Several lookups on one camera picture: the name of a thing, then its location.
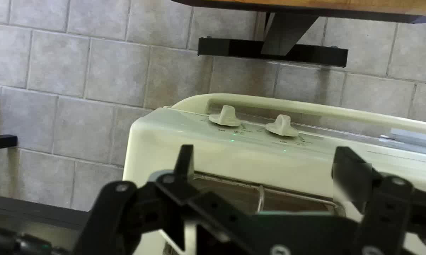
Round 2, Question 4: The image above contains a wooden top robot table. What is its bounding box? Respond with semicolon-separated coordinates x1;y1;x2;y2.
171;0;426;70

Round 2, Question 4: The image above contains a cream white gas stove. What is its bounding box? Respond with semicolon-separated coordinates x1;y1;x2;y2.
121;93;426;255

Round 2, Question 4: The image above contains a round brown wooden board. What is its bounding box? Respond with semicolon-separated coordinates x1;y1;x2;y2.
192;172;340;217

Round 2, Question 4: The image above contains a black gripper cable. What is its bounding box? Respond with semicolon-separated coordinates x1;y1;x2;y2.
0;224;76;255

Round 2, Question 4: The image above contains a cream stove knob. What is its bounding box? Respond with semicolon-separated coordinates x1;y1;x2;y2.
264;114;301;139
207;104;243;129

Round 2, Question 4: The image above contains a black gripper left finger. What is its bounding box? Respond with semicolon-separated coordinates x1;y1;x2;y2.
72;144;251;255

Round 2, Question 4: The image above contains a black metal bar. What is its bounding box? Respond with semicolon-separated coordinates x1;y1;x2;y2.
0;134;19;153

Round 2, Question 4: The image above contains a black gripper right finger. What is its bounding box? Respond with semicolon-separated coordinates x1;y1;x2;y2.
330;145;426;255

